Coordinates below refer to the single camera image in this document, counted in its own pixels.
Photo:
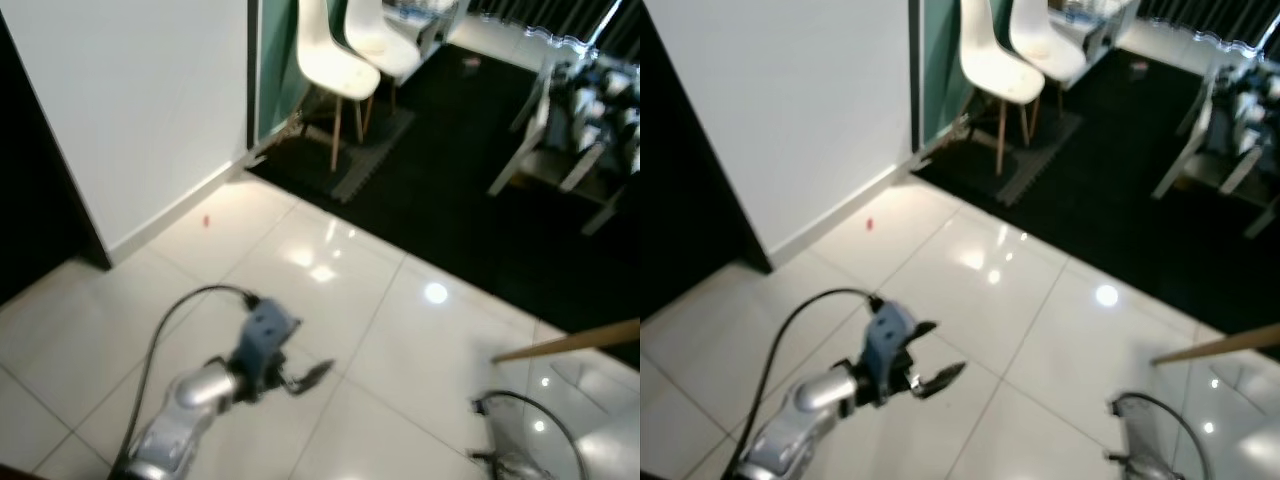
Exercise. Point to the white plastic chair wooden legs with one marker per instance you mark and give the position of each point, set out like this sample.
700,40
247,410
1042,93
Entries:
1000,70
335,70
1050,52
385,50

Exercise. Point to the light wooden table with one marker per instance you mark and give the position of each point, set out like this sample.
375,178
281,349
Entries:
570,341
1220,345

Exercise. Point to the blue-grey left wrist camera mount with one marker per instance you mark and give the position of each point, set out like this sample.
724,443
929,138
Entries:
888,330
265,330

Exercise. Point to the dark curtain white hem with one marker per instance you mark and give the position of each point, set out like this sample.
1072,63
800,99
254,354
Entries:
1200,20

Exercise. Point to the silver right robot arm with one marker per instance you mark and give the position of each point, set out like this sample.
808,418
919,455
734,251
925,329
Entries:
510,468
1145,468

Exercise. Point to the dark green door panel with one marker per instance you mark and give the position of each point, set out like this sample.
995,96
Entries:
940,60
275,60

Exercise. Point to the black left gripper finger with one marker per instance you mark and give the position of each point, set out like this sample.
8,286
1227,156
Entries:
942,378
312,376
924,331

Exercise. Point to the grey foam puzzle mat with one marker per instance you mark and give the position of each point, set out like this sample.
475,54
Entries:
1035,165
370,160

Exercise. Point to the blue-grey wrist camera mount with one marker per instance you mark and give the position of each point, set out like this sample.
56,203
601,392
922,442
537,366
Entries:
1145,432
265,330
510,430
888,330

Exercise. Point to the white desk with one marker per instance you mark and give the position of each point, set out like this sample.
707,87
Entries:
1105,30
440,25

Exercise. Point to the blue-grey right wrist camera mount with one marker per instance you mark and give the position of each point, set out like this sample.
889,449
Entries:
1145,432
510,430

